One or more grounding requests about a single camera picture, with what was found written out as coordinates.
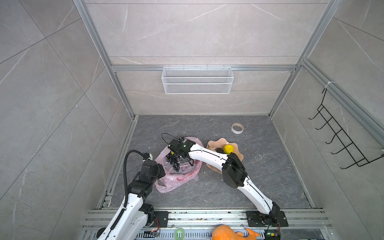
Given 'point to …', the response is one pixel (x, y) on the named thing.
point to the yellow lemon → (228, 148)
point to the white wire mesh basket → (197, 80)
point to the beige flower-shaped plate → (221, 143)
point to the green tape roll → (179, 234)
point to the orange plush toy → (225, 232)
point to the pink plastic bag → (172, 180)
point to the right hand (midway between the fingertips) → (187, 155)
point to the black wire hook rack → (358, 158)
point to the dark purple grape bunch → (172, 158)
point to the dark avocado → (219, 150)
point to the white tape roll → (237, 128)
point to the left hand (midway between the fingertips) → (160, 163)
